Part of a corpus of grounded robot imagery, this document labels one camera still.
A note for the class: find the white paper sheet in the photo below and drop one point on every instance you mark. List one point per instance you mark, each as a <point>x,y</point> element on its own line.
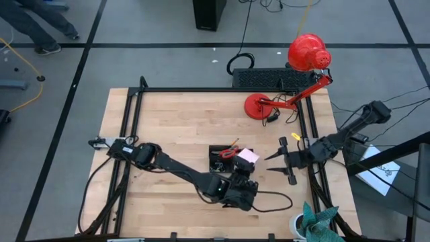
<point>379,178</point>

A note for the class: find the small black floor disc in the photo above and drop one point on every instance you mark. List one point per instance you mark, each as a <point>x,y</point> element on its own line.
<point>41,78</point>

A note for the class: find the black metal stand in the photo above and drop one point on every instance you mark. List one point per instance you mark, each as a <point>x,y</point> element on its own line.
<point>386,156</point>

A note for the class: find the pink sticky note pad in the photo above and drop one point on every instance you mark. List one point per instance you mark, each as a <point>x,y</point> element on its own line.
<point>249,155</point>

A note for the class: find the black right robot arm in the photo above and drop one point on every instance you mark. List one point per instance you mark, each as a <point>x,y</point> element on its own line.
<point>352,129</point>

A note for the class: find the black caster wheel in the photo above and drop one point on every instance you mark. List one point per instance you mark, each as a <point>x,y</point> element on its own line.
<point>3,116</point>

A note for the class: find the black aluminium frame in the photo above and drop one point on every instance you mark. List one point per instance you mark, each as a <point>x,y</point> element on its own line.
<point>215,89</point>

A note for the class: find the teal plant in white pot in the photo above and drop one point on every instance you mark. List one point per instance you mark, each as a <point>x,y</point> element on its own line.
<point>315,225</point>

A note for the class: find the black perforated metal box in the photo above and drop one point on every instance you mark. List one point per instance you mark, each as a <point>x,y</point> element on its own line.
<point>268,78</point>

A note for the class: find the black desk organizer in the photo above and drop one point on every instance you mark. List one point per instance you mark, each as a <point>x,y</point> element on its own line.
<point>211,148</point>

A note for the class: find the grey-blue equipment base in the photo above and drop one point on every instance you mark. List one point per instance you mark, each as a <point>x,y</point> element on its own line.
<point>62,5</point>

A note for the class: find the grey metal foot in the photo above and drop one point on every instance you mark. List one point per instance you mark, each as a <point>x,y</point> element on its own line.
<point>13,84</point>

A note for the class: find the red desk lamp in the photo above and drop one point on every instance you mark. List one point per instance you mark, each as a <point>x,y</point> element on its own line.
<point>307,50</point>

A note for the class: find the person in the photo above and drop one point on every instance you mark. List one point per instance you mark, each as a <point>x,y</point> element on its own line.
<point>20,20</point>

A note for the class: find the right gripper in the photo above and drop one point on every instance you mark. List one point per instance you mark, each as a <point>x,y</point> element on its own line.
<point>297,158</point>

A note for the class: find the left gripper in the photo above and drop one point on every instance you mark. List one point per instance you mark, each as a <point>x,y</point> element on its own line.
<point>242,196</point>

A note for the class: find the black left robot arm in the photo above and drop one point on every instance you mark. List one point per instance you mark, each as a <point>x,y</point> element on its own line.
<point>181,168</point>

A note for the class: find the table-level camera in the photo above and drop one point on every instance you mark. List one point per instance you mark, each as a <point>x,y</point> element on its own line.
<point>126,240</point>

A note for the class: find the black tower case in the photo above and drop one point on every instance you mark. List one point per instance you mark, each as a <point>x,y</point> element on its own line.
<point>208,13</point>

